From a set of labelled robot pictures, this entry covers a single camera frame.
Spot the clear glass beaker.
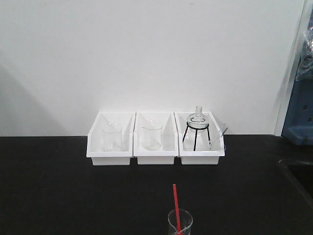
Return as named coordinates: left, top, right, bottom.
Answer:
left=168, top=209, right=193, bottom=235

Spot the red plastic spatula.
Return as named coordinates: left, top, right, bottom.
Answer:
left=173, top=184, right=182, bottom=235

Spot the clear beaker in middle bin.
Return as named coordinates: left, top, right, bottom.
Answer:
left=141, top=120, right=163, bottom=151

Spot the clear beaker in bin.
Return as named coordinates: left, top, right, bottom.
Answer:
left=141, top=120, right=163, bottom=151
left=102, top=122, right=122, bottom=152

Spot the clear beaker in left bin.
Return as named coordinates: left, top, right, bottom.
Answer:
left=102, top=122, right=122, bottom=152

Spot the white plastic bin middle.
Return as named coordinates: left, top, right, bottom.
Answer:
left=133, top=112, right=179, bottom=165

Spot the white plastic bin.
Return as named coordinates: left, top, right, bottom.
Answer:
left=86, top=112, right=135, bottom=165
left=133, top=112, right=179, bottom=165
left=174, top=111, right=225, bottom=165

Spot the round glass flask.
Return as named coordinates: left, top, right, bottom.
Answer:
left=187, top=106, right=209, bottom=129

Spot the white plastic bin left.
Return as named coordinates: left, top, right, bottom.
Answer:
left=86, top=112, right=135, bottom=165

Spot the clear glass dish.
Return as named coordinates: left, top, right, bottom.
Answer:
left=209, top=123, right=229, bottom=151

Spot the white plastic bin right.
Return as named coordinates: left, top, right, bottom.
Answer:
left=174, top=111, right=225, bottom=165

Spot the blue equipment unit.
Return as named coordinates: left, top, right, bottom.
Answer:
left=282, top=0, right=313, bottom=145

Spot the clear plastic bag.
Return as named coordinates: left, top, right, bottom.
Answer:
left=295, top=10, right=313, bottom=81

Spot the black lab sink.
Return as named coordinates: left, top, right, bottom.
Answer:
left=278, top=159, right=313, bottom=208

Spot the black wire tripod stand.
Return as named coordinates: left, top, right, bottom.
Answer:
left=182, top=122, right=211, bottom=151

